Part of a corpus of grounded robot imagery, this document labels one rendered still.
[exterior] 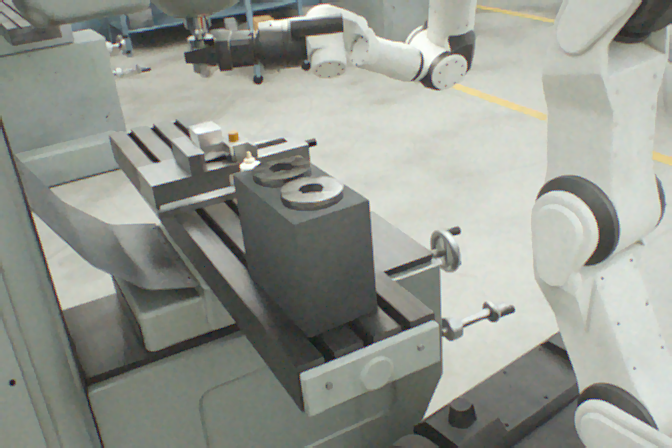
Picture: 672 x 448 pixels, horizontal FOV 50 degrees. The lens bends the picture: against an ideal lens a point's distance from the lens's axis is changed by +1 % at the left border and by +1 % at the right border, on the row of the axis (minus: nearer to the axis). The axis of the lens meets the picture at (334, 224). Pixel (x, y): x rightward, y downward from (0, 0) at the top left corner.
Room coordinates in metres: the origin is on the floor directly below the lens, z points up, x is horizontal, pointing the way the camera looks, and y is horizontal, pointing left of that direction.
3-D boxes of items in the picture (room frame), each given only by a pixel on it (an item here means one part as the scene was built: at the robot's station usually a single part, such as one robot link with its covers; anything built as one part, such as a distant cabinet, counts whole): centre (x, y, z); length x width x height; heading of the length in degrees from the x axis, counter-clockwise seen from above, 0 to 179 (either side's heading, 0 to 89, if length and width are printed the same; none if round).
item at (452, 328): (1.45, -0.33, 0.50); 0.22 x 0.06 x 0.06; 115
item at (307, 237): (0.97, 0.05, 1.02); 0.22 x 0.12 x 0.20; 26
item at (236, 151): (1.45, 0.19, 1.01); 0.12 x 0.06 x 0.04; 25
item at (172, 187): (1.44, 0.22, 0.98); 0.35 x 0.15 x 0.11; 115
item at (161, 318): (1.35, 0.21, 0.78); 0.50 x 0.35 x 0.12; 115
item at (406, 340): (1.37, 0.22, 0.89); 1.24 x 0.23 x 0.08; 25
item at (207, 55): (1.32, 0.21, 1.23); 0.06 x 0.02 x 0.03; 90
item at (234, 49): (1.35, 0.12, 1.23); 0.13 x 0.12 x 0.10; 0
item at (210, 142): (1.42, 0.25, 1.03); 0.06 x 0.05 x 0.06; 25
